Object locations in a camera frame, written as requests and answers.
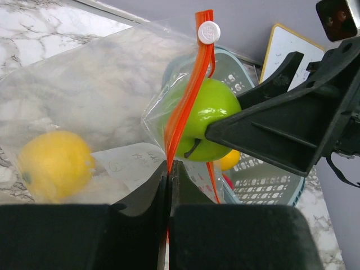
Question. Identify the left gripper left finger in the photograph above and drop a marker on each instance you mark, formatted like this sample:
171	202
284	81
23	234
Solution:
129	234

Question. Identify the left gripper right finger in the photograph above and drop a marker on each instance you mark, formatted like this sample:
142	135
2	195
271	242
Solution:
205	235

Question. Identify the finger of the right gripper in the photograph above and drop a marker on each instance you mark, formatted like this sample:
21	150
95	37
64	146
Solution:
275	85
280	131

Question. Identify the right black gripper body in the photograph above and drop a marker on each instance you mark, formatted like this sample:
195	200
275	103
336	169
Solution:
334	81

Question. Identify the blue plastic basket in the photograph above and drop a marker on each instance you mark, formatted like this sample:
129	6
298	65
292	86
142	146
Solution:
255	181

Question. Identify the green apple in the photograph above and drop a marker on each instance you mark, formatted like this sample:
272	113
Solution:
215	101

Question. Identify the yellow apple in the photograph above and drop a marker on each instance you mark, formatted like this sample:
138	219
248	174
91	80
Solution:
56	165

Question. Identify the clear zip bag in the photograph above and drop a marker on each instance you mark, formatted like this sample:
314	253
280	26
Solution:
108	92

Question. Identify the red apple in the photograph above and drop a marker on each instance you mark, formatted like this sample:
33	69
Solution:
229	182

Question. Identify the yellow mango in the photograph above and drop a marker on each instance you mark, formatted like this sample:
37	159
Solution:
229	161

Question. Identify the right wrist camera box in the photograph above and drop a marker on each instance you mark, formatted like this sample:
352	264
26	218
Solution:
339	18

